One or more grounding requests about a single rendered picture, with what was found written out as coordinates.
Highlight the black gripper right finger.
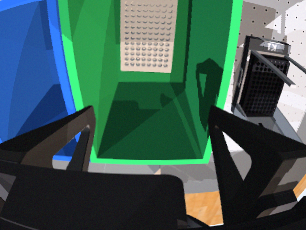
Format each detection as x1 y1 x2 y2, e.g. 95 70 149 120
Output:
208 105 306 224

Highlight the green open bin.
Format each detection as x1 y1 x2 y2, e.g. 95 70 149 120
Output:
58 0 243 165

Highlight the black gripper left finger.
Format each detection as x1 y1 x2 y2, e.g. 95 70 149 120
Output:
0 105 96 171

